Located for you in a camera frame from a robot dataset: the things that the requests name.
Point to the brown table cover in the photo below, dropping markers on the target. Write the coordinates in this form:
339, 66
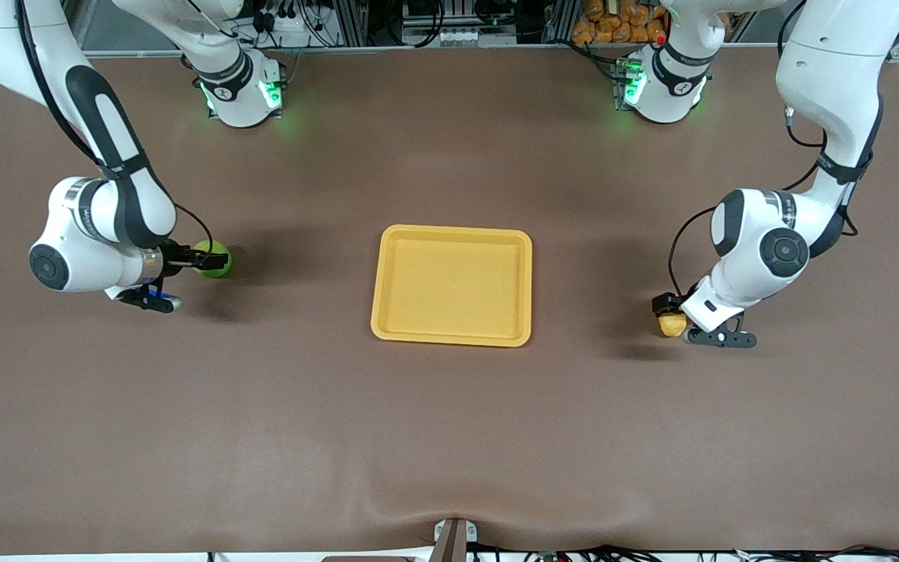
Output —
449, 437

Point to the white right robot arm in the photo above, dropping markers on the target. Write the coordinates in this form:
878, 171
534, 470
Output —
83, 265

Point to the yellow plastic tray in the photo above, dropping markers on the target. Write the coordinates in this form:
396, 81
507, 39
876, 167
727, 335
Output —
453, 289

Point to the aluminium table edge rail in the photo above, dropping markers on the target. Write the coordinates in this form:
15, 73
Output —
418, 49

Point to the white socket strip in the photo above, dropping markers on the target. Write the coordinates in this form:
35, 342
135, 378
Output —
457, 37

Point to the green apple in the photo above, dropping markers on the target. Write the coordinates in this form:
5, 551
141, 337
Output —
219, 256

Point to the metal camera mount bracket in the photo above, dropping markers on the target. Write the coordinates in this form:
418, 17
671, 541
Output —
453, 542

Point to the white power strip with plugs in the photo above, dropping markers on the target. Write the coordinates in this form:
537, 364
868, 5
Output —
293, 27

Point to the orange netted bag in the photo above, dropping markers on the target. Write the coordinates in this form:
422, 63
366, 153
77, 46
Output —
617, 23

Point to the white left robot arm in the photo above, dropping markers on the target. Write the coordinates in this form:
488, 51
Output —
832, 70

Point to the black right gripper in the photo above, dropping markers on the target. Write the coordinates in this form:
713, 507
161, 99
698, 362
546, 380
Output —
174, 258

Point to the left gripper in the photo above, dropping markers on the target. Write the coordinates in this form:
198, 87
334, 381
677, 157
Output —
664, 304

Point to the yellow potato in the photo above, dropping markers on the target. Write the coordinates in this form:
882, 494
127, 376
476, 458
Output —
672, 326

